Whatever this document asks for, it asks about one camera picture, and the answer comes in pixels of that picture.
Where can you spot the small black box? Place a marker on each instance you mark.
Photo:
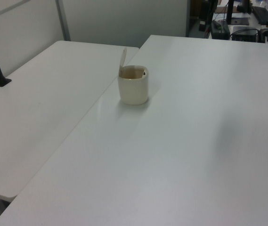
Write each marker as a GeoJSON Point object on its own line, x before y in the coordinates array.
{"type": "Point", "coordinates": [202, 26]}

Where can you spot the black electronics box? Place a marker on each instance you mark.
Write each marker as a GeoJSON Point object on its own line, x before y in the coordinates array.
{"type": "Point", "coordinates": [243, 34]}

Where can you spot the brown cardboard box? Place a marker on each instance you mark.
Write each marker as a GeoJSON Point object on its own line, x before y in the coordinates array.
{"type": "Point", "coordinates": [222, 10]}

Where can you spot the black monitor stand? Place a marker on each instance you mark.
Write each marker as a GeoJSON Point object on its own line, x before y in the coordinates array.
{"type": "Point", "coordinates": [230, 11]}

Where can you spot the black keyboard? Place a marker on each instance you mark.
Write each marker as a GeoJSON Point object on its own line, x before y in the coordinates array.
{"type": "Point", "coordinates": [264, 15]}

